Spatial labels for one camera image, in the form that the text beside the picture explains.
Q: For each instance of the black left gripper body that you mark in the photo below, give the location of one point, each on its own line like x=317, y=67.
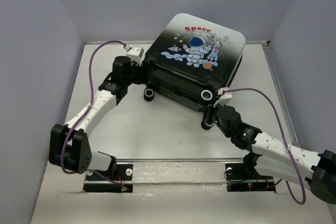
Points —
x=137, y=74

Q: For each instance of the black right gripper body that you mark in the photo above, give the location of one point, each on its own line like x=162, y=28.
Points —
x=215, y=118

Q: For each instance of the space astronaut kids suitcase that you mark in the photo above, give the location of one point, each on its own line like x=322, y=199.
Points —
x=192, y=61

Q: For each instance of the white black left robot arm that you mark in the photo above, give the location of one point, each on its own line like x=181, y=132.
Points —
x=69, y=143

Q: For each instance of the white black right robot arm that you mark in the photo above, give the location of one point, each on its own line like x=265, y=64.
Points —
x=310, y=170

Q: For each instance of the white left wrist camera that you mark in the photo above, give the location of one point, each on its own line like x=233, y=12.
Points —
x=135, y=53

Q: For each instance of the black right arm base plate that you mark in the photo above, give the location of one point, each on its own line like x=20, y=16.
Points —
x=243, y=177

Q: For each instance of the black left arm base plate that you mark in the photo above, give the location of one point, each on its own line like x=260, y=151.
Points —
x=120, y=181

